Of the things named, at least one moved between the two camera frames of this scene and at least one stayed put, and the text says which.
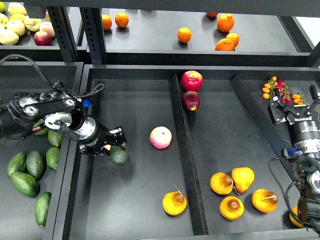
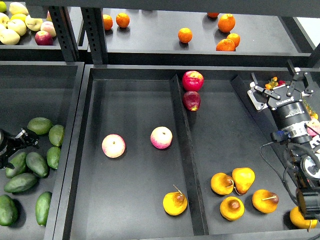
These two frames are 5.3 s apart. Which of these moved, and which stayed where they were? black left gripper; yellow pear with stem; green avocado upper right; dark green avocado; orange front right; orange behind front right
Moved: dark green avocado; black left gripper
Stayed: green avocado upper right; yellow pear with stem; orange behind front right; orange front right
